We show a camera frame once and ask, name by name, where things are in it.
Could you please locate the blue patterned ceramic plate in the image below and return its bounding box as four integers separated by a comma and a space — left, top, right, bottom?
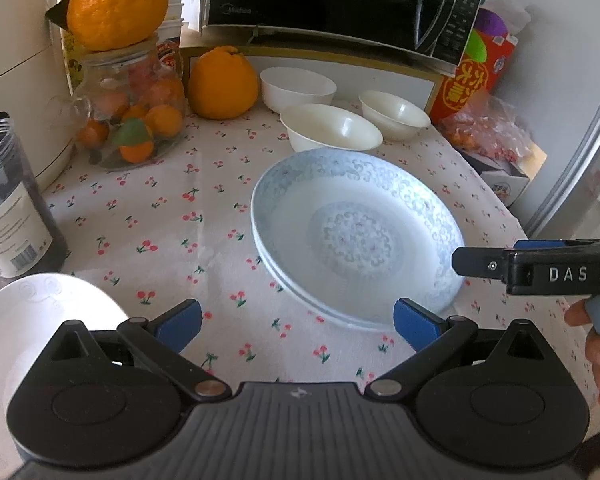
250, 148, 464, 320

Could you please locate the right hand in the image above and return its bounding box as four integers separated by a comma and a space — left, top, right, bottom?
565, 299, 600, 404

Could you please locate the plastic bag of snacks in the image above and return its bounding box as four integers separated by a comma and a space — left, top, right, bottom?
438, 89, 532, 162

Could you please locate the white plate lower left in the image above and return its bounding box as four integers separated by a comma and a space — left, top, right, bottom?
0, 273, 126, 478

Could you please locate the dark jar with label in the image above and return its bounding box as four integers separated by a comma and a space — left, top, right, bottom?
0, 112, 69, 282

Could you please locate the cream bowl back right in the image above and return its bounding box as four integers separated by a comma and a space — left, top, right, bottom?
358, 90, 431, 142

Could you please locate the cream bowl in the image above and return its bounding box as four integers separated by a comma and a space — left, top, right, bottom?
358, 90, 431, 142
279, 103, 384, 153

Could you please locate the red snack box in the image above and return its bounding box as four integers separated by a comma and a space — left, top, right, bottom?
429, 8, 518, 125

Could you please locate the glass jar with kumquats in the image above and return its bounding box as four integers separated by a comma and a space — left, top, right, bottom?
45, 35, 186, 171

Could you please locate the cream bowl front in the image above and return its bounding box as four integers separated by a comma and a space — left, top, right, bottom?
279, 103, 384, 153

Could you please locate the black microwave oven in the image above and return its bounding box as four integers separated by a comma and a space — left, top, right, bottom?
200, 0, 482, 70

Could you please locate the large orange on table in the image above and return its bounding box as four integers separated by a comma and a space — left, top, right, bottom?
187, 46, 259, 120

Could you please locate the white bowl back left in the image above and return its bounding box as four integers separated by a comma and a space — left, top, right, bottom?
260, 66, 337, 113

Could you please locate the white appliance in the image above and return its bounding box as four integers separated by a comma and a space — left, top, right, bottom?
0, 0, 74, 188

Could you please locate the stack of paper cups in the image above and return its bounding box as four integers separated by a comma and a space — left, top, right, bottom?
157, 0, 184, 46

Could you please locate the large orange on jar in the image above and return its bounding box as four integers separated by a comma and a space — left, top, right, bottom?
67, 0, 169, 52

